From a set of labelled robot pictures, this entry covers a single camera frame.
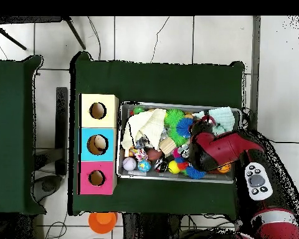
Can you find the small yellow ball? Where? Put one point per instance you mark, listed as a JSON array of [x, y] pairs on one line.
[[174, 167]]

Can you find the black tripod legs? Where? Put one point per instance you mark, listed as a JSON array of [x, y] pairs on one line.
[[76, 34]]

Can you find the wooden box with three holes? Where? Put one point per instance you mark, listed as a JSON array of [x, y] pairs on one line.
[[98, 174]]

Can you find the silver mesh bin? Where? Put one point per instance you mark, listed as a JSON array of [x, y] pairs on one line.
[[144, 177]]

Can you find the wooden block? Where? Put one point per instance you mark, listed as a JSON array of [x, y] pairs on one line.
[[167, 146]]

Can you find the orange cone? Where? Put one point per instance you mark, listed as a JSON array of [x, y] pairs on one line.
[[102, 222]]

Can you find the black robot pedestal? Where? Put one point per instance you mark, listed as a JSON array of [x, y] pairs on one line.
[[149, 227]]

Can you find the white baseball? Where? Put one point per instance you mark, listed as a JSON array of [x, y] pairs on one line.
[[129, 163]]

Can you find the green spiky ball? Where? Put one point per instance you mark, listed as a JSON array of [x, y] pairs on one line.
[[174, 117]]

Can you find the blue spiky ball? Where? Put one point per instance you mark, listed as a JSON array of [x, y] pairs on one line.
[[184, 127]]

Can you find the globe print ball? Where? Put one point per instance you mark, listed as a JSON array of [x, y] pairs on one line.
[[144, 166]]

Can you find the orange basketball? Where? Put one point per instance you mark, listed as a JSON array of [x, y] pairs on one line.
[[224, 168]]

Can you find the cream cloth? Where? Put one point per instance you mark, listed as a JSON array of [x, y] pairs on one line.
[[149, 127]]

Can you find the dark green table cloth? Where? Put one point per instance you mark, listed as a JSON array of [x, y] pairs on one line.
[[152, 82]]

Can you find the black upright stand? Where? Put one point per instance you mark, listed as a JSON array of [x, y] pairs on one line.
[[61, 124]]

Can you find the green cloth covered side table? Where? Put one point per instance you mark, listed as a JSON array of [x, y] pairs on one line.
[[10, 137]]

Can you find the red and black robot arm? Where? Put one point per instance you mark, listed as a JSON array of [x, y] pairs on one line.
[[226, 147]]

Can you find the grey round stand base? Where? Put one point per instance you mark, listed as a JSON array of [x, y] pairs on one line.
[[47, 186]]

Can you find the mint green cloth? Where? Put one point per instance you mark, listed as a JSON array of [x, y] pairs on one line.
[[224, 118]]

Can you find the blue fuzzy ball with eyes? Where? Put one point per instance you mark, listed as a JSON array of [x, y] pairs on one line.
[[195, 173]]

